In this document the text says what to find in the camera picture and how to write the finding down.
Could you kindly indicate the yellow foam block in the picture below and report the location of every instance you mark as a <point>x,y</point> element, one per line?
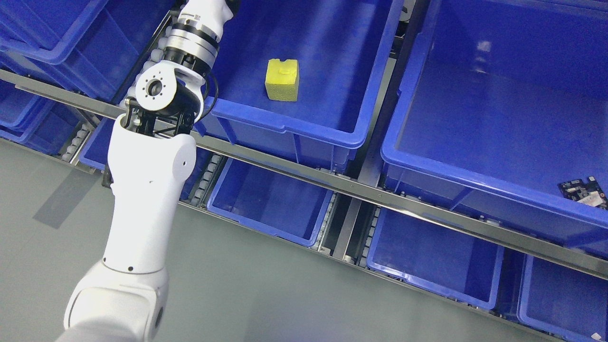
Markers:
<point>282,80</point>

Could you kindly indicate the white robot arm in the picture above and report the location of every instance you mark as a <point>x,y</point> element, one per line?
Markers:
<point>123,296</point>

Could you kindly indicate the blue bin lower middle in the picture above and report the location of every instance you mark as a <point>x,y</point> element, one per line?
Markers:
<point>270,202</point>

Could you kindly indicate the metal shelf rack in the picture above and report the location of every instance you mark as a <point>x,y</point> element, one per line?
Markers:
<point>359,192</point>

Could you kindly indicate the blue bin centre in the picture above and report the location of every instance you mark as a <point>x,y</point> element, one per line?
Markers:
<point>342,48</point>

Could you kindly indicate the blue bin lower right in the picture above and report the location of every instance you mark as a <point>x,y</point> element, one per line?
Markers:
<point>436,259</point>

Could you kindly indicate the blue bin top right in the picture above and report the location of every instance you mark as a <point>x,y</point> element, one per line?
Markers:
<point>501,102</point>

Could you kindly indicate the blue bin upper left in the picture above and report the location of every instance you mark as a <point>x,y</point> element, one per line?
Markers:
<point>88,46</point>

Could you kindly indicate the green circuit board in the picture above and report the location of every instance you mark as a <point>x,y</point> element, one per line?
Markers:
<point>587,192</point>

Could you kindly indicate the blue bin bottom corner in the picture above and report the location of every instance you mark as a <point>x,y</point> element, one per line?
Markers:
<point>562,301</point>

